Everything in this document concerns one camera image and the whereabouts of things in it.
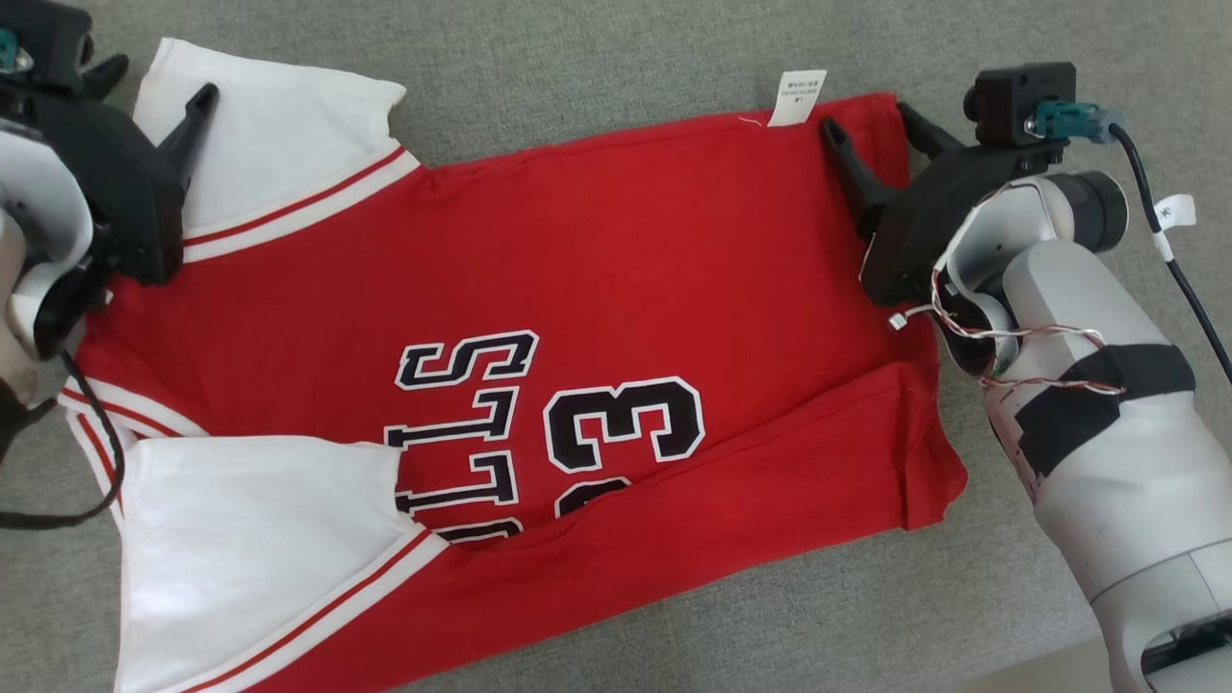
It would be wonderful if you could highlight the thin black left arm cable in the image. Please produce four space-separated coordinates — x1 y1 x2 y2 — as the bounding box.
0 351 126 530

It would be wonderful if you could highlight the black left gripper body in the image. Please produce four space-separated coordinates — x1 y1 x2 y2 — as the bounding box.
34 91 186 287

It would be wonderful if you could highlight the black cable with teal plug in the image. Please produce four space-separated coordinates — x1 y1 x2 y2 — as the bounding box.
1025 101 1232 386

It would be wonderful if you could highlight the red Bulls basketball jersey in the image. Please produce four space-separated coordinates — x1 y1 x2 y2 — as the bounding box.
58 38 968 693

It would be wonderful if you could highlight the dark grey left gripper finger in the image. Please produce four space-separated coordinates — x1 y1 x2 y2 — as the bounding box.
82 53 129 97
154 83 220 189

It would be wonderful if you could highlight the thin red white wire bundle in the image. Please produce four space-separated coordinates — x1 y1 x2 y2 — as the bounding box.
885 183 1127 398

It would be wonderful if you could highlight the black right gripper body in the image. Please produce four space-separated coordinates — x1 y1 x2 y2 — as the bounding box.
860 138 1067 307

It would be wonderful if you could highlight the grey fabric sofa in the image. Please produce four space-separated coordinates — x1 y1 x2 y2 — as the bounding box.
0 0 1232 693

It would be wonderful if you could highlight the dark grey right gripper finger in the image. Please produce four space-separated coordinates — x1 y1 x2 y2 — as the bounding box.
897 101 963 163
820 117 896 237

